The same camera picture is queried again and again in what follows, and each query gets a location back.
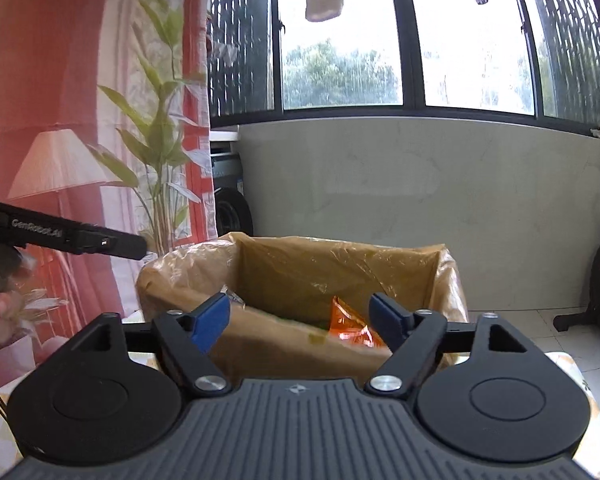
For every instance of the yellow patterned tablecloth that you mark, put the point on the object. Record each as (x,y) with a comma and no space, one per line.
(597,410)

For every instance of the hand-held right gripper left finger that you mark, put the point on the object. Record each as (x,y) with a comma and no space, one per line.
(211,322)

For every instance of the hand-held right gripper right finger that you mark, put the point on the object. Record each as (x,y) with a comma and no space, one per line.
(387,317)

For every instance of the clear plastic packet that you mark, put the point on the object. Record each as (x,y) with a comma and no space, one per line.
(231,296)

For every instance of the grey washing machine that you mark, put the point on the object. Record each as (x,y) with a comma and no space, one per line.
(230,215)

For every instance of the black framed window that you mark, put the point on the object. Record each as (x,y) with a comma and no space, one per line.
(405,35)

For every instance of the orange snack packet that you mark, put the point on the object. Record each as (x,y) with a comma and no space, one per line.
(347,325)

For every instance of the cardboard box with plastic liner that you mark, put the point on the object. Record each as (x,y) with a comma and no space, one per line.
(300,270)

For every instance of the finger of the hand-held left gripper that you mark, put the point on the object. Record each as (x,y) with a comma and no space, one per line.
(115,245)

